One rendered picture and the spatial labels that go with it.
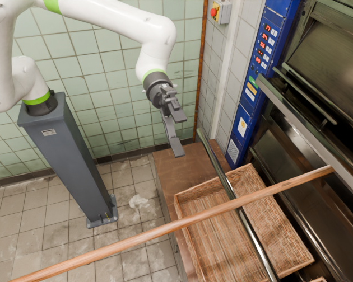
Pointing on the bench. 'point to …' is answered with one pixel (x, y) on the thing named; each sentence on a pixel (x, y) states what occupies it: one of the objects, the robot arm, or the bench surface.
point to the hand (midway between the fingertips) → (179, 137)
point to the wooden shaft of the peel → (50, 271)
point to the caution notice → (242, 127)
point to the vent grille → (233, 151)
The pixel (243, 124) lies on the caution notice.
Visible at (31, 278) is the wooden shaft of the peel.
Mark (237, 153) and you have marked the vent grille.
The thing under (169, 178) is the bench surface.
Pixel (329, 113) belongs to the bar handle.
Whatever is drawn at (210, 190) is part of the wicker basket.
